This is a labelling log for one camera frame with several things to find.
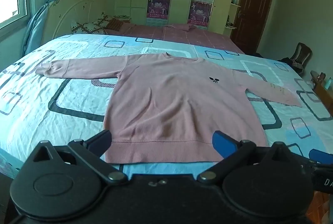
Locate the blue patterned bed cover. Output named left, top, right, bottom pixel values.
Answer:
left=0, top=34, right=333, bottom=175

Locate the white brown patterned pillow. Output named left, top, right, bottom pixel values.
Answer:
left=71, top=12, right=117, bottom=35

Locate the cream bed headboard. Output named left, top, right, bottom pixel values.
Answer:
left=44, top=0, right=110, bottom=40

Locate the wooden side table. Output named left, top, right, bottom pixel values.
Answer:
left=310, top=71, right=333, bottom=110

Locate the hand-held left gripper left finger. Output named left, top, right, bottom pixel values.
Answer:
left=27, top=130, right=128, bottom=186

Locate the brown cushion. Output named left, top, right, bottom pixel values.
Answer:
left=107, top=19, right=126, bottom=31

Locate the pink checked bed sheet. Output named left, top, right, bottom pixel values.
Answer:
left=105, top=22, right=246, bottom=55

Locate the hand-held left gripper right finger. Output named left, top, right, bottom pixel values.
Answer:
left=198, top=131, right=302, bottom=184

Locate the cream corner shelf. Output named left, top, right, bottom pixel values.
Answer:
left=225, top=0, right=246, bottom=31

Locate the pink sweater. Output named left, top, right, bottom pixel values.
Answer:
left=35, top=52, right=302, bottom=164

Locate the brown wooden door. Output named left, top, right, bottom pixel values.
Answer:
left=230, top=0, right=276, bottom=54

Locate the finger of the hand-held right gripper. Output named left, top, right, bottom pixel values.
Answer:
left=309, top=149, right=333, bottom=168

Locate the purple wall poster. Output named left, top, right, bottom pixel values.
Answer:
left=146, top=0, right=171, bottom=25
left=188, top=0, right=212, bottom=28

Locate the dark wooden chair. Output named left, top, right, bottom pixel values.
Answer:
left=278, top=42, right=313, bottom=75

